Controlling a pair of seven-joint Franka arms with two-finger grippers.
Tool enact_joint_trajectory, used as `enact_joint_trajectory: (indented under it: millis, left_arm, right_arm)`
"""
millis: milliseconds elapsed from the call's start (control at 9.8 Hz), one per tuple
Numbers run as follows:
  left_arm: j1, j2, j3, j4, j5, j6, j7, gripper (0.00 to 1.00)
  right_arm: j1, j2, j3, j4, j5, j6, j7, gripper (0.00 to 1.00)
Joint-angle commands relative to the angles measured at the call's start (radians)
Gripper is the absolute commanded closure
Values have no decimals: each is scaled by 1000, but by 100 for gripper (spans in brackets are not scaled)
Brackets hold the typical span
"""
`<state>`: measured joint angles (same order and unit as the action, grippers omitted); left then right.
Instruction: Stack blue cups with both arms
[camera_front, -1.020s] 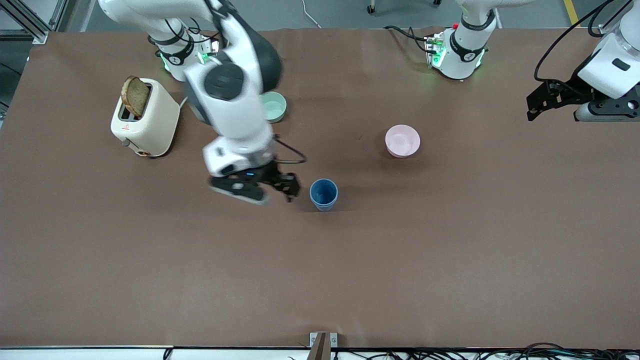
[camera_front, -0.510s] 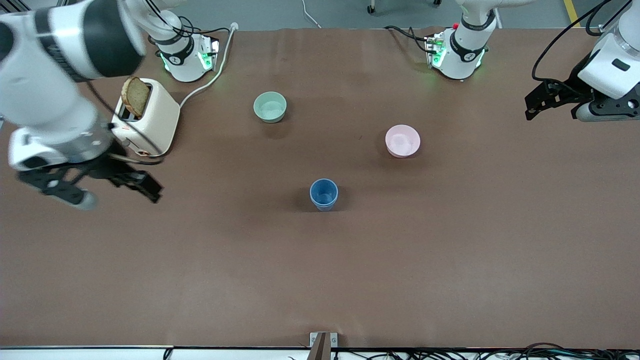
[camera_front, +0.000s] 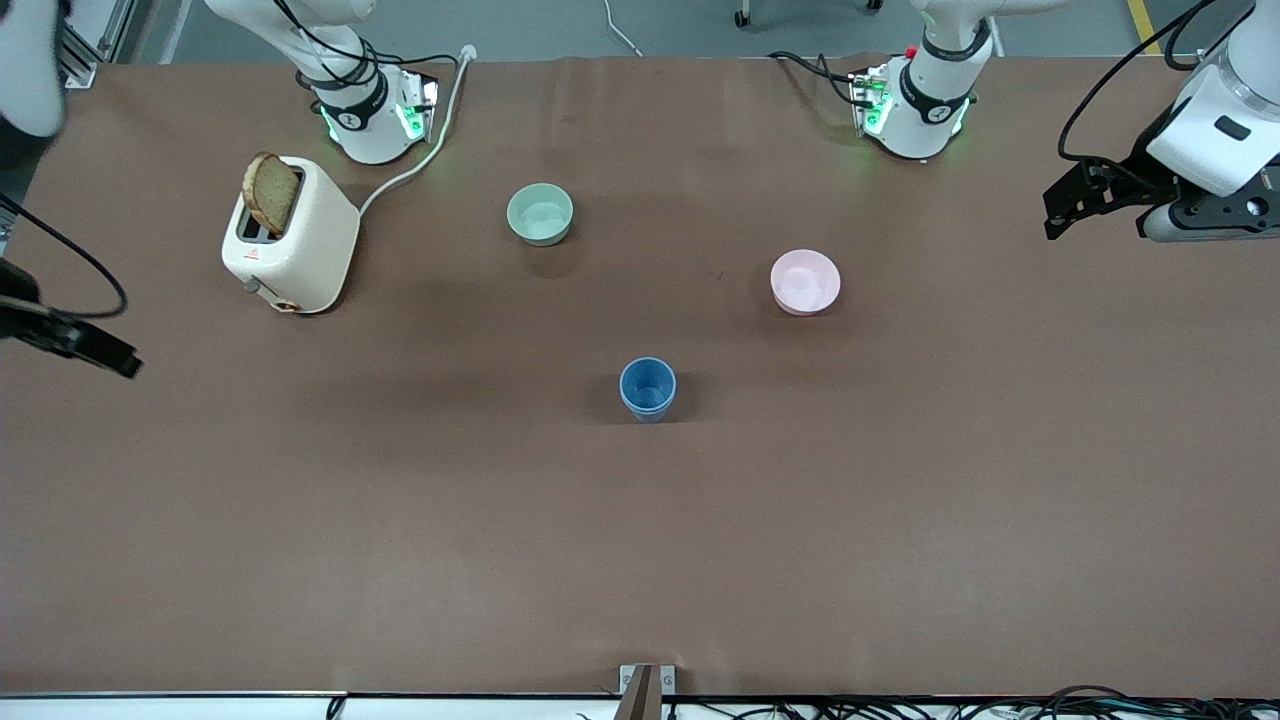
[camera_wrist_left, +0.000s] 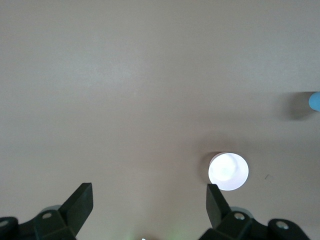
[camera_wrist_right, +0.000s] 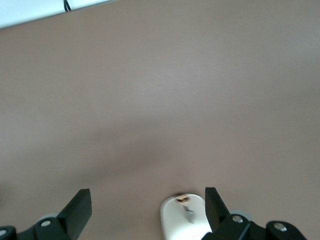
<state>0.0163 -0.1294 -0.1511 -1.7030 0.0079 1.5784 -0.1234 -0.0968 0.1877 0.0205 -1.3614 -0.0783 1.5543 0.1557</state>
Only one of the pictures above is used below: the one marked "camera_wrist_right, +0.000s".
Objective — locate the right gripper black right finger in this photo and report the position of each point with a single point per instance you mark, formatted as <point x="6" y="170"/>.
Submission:
<point x="217" y="215"/>

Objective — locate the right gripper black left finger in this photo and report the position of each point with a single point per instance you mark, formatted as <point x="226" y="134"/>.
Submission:
<point x="72" y="217"/>

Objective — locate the cream white toaster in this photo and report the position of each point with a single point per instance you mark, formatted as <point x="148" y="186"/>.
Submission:
<point x="175" y="220"/>

